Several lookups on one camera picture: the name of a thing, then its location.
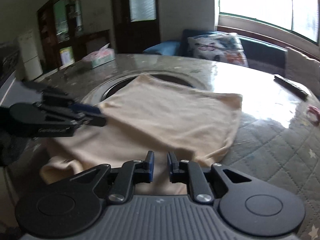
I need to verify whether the beige cloth garment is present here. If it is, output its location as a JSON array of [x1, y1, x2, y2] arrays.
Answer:
[[40, 86, 242, 195]]

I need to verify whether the butterfly print pillow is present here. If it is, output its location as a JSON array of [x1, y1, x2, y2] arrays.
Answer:
[[188, 33, 248, 67]]

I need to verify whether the round induction cooktop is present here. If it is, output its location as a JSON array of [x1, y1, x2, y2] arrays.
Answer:
[[81, 70, 209, 105]]

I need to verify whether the dark teal sofa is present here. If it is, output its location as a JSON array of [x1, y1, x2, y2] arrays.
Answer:
[[143, 29, 291, 75]]

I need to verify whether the dark wooden glass cabinet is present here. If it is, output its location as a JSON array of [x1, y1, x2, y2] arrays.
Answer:
[[37, 0, 115, 72]]

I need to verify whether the white refrigerator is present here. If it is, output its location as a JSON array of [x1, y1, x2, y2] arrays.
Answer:
[[17, 30, 43, 80]]

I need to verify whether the black remote control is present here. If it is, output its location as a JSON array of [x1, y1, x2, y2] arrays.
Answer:
[[274, 74, 308, 101]]

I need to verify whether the grey plain pillow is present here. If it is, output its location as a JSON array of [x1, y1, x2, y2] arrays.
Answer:
[[285, 47, 319, 94]]

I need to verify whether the dark door frosted glass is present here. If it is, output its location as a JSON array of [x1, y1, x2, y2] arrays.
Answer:
[[112, 0, 160, 54]]

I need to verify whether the grey quilted star tablecloth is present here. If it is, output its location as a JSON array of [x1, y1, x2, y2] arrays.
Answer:
[[15, 54, 319, 239]]

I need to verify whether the pink tissue box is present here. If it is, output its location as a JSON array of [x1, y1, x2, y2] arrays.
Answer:
[[82, 43, 115, 69]]

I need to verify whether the window with green frame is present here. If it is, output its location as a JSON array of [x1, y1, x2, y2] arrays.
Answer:
[[220, 0, 319, 43]]

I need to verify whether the pink hair scrunchie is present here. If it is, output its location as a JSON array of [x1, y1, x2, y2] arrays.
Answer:
[[306, 105, 320, 126]]

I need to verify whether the blue cushion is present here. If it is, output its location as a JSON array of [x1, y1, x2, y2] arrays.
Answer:
[[143, 41, 181, 56]]

